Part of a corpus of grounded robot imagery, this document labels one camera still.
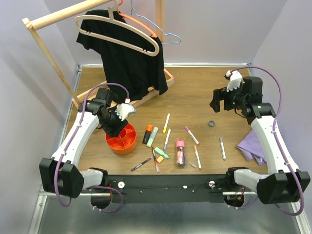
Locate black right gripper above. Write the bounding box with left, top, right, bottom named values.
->
left=210, top=81, right=248, bottom=112

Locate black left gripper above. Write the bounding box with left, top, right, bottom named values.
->
left=101, top=107, right=129, bottom=138

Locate orange round pen organizer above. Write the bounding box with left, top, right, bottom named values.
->
left=105, top=123, right=137, bottom=155

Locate orange black highlighter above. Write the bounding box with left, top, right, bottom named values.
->
left=142, top=125, right=153, bottom=144

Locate mint green highlighter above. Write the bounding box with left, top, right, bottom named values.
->
left=146, top=127, right=158, bottom=147

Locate yellow capped white marker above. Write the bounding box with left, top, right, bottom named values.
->
left=162, top=113, right=170, bottom=133

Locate blue capped white marker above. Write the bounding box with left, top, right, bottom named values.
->
left=163, top=129, right=171, bottom=150

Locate orange capped white marker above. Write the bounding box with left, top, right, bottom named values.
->
left=194, top=146, right=202, bottom=170

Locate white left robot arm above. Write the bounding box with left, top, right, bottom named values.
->
left=39, top=85, right=136, bottom=198

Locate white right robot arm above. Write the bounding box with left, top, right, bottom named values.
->
left=210, top=72, right=311, bottom=204

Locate small grey round cap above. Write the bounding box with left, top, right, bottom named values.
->
left=208, top=120, right=215, bottom=127

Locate dark purple pen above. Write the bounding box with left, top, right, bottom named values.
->
left=131, top=157, right=152, bottom=172

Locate red clear pen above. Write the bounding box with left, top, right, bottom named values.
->
left=151, top=146, right=160, bottom=173

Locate green correction tape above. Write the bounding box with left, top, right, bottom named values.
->
left=154, top=147, right=170, bottom=159

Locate purple cloth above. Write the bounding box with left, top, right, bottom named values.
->
left=237, top=130, right=267, bottom=165

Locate small orange eraser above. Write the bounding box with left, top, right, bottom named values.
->
left=157, top=156, right=164, bottom=163

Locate black t-shirt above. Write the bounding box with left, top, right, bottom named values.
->
left=77, top=20, right=168, bottom=103

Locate pink lidded pen tube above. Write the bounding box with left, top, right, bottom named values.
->
left=176, top=140, right=185, bottom=166

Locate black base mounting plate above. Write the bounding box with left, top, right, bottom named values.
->
left=104, top=174, right=242, bottom=203

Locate orange hanger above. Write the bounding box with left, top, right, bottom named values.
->
left=117, top=8, right=158, bottom=38

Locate beige plastic hanger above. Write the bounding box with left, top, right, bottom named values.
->
left=74, top=0, right=160, bottom=57

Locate wooden clothes rack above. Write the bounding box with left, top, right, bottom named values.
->
left=22, top=0, right=176, bottom=110

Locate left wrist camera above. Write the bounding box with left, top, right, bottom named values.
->
left=115, top=103, right=137, bottom=121

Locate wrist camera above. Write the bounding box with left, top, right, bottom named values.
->
left=115, top=103, right=137, bottom=121
left=225, top=70, right=242, bottom=92

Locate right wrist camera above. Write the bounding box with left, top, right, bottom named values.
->
left=225, top=70, right=242, bottom=92

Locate blue wire hanger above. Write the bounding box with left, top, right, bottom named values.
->
left=129, top=0, right=181, bottom=45

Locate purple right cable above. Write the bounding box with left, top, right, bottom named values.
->
left=228, top=67, right=306, bottom=216

